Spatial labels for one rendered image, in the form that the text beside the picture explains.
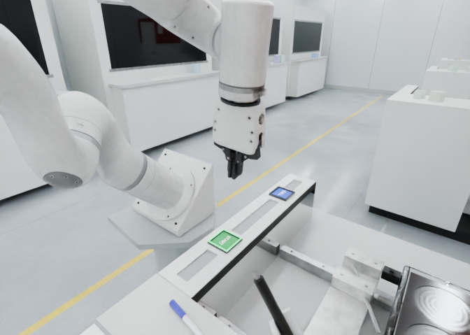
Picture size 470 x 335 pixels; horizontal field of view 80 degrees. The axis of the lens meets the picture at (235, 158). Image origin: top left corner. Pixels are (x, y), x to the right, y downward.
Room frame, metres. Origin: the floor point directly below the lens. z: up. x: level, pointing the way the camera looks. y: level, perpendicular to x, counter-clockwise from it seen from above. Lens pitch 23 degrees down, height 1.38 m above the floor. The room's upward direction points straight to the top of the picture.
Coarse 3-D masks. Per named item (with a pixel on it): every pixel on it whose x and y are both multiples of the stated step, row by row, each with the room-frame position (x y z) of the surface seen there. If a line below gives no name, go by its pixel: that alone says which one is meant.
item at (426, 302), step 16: (416, 288) 0.43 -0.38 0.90; (432, 288) 0.43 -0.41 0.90; (448, 288) 0.43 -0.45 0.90; (416, 304) 0.39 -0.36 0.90; (432, 304) 0.39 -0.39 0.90; (448, 304) 0.39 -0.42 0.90; (464, 304) 0.39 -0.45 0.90; (400, 320) 0.36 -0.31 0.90; (416, 320) 0.36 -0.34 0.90; (432, 320) 0.36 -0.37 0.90; (448, 320) 0.36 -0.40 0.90; (464, 320) 0.36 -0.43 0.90
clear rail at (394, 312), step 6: (402, 270) 0.48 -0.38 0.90; (408, 270) 0.48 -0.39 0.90; (402, 276) 0.46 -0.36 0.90; (402, 282) 0.44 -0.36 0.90; (396, 294) 0.41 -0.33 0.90; (402, 294) 0.41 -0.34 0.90; (396, 300) 0.40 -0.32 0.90; (396, 306) 0.38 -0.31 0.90; (390, 312) 0.37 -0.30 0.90; (396, 312) 0.37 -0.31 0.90; (390, 318) 0.36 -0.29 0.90; (396, 318) 0.36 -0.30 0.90; (390, 324) 0.35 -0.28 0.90; (396, 324) 0.35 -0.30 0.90; (390, 330) 0.34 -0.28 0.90
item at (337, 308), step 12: (360, 276) 0.48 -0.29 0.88; (324, 300) 0.42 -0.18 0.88; (336, 300) 0.42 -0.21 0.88; (348, 300) 0.42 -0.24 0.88; (324, 312) 0.39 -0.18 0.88; (336, 312) 0.39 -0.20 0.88; (348, 312) 0.39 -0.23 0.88; (360, 312) 0.39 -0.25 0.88; (312, 324) 0.36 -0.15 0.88; (324, 324) 0.36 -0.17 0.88; (336, 324) 0.36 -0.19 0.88; (348, 324) 0.36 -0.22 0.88; (360, 324) 0.36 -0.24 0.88
